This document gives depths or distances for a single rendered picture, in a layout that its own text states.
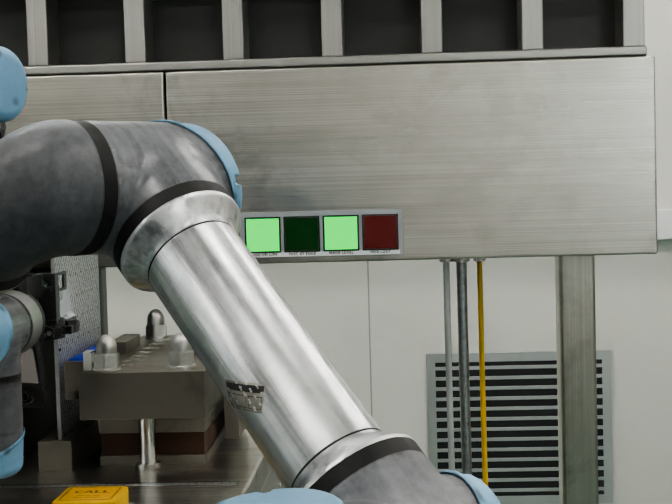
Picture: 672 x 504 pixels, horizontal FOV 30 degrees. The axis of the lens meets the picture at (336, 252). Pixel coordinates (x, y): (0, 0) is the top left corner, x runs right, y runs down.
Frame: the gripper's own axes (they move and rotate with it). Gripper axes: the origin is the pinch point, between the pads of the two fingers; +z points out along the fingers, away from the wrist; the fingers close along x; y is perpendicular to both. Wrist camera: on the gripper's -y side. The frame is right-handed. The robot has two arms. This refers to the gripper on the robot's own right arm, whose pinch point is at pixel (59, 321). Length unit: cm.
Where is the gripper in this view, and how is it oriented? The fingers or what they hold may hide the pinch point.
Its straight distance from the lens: 168.8
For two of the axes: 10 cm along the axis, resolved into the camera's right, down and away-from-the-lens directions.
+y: -0.3, -10.0, -0.5
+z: 0.5, -0.5, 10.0
